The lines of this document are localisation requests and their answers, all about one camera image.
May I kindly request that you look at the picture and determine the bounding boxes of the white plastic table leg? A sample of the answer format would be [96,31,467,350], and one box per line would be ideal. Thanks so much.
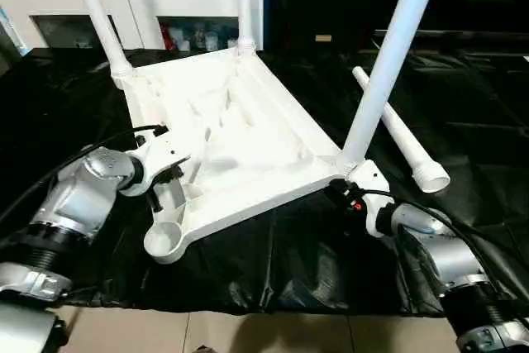
[235,0,256,56]
[64,0,136,88]
[341,0,448,174]
[352,66,451,194]

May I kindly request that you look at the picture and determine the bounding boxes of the white plastic table top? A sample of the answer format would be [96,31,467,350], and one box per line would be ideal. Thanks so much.
[112,47,352,266]

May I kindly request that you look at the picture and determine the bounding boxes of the black cloth mat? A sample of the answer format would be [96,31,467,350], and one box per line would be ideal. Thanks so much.
[0,46,529,319]

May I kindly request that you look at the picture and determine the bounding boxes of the black metal stand leg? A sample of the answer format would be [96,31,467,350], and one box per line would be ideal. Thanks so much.
[61,307,83,348]

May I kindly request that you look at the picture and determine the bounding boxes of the white cabinet with glass doors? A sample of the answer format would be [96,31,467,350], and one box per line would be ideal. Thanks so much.
[0,0,268,51]

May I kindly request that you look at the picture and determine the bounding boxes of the blue vertical panel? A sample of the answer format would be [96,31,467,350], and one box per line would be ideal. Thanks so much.
[263,0,274,50]

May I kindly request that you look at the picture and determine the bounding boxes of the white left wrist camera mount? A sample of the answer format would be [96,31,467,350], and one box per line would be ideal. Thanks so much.
[123,125,193,198]

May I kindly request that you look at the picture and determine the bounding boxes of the dark metal rail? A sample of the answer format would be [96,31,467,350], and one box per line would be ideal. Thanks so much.
[374,29,529,45]

